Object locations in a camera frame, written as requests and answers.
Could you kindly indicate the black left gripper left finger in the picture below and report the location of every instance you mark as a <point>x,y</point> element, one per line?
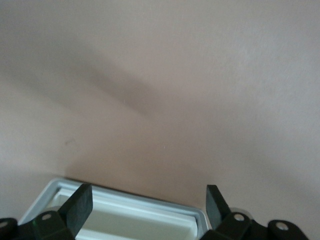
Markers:
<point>77,210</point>

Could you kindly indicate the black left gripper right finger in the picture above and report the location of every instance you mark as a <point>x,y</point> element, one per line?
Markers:
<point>220,215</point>

